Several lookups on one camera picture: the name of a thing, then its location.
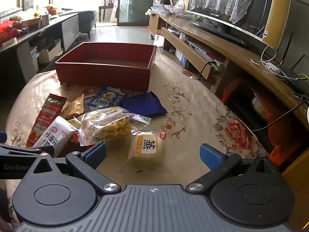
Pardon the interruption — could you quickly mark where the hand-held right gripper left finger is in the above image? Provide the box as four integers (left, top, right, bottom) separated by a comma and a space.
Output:
23, 142, 121, 195

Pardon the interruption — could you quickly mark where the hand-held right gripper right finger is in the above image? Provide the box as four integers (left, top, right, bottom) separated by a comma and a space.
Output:
186, 143, 282, 195

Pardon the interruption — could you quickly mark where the clear noodle snack packet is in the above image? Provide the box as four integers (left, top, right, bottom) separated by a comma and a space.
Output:
72, 106, 151, 147

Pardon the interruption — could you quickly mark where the white snack packet red logo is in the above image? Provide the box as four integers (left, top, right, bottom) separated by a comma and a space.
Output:
32, 116, 79, 157

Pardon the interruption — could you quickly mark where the red green snack packet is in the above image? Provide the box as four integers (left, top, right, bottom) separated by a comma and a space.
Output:
26, 93, 67, 148

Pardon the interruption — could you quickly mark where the pale yellow cake packet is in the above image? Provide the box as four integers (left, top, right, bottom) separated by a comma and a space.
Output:
127, 130, 168, 167

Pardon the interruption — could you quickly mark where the gold foil snack packet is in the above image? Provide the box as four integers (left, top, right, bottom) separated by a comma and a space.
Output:
61, 95, 85, 120

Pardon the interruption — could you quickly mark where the blue coconut print packet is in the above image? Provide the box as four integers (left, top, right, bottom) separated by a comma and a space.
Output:
93, 85, 136, 109

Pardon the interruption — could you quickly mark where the dark blue pouch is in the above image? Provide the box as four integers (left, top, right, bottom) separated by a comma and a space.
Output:
121, 91, 168, 122

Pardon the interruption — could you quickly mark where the red cardboard box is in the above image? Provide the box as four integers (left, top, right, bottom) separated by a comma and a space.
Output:
55, 42, 157, 93

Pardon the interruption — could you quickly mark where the person's dark red clothing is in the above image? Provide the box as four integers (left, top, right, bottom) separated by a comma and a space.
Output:
0, 188, 14, 232

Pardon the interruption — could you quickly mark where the orange plastic bag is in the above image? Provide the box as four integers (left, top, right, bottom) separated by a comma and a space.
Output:
221, 78, 294, 166

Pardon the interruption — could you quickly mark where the white flat panel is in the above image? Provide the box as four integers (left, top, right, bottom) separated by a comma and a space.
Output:
16, 41, 39, 76

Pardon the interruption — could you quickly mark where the white storage box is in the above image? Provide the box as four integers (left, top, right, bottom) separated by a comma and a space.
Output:
37, 40, 62, 64

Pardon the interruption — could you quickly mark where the red flat packet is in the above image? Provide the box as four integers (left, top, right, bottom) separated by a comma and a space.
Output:
210, 53, 225, 63

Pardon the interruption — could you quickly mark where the blue white carton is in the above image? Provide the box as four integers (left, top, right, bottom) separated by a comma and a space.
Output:
175, 48, 189, 67

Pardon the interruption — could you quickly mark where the white power strip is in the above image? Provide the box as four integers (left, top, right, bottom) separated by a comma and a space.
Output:
264, 61, 282, 75

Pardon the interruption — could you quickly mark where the white set-top box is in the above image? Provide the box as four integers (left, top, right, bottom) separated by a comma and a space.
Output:
186, 39, 225, 66

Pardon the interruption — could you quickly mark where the wooden television cabinet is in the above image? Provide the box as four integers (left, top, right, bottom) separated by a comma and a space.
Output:
148, 11, 309, 131

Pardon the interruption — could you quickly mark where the black router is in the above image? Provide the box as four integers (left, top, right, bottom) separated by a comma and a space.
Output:
278, 32, 309, 95

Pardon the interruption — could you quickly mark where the small cardboard box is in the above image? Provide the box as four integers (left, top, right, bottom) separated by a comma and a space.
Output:
26, 13, 50, 28

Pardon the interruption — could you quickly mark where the long dark side table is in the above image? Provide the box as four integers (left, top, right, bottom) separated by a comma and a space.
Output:
0, 12, 81, 78

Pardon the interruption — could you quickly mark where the grey sofa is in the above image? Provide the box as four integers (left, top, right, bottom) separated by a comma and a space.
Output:
78, 10, 98, 39

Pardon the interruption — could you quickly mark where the black television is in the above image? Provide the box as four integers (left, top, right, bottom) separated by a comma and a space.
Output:
186, 0, 278, 46

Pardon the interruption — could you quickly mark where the white plastic bag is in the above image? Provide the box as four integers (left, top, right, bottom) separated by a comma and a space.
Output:
173, 0, 187, 15

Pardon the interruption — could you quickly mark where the glass sliding door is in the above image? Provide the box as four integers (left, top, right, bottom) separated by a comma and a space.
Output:
117, 0, 157, 26

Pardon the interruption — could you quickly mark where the black cable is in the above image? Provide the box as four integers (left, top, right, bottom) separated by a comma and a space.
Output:
251, 99, 307, 132
199, 61, 218, 81

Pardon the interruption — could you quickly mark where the white cable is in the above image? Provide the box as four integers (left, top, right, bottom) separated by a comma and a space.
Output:
251, 45, 277, 66

